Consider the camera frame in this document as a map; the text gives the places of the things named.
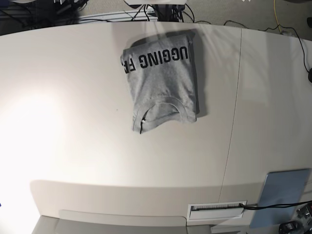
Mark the black device bottom right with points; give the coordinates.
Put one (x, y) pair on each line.
(292, 227)

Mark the grey T-shirt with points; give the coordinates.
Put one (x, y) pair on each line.
(160, 77)

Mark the blue-grey flat panel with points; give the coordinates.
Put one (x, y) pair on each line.
(282, 187)

